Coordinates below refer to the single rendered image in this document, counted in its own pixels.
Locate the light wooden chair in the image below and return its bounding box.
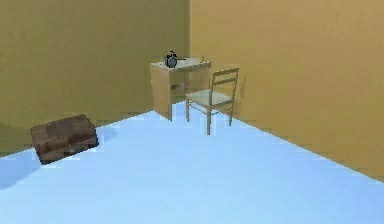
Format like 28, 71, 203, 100
185, 66, 240, 136

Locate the black alarm clock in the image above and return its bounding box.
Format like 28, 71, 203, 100
164, 50, 179, 69

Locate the light wooden desk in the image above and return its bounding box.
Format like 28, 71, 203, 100
149, 57, 212, 122

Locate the brown box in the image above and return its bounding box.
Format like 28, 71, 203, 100
30, 113, 100, 166

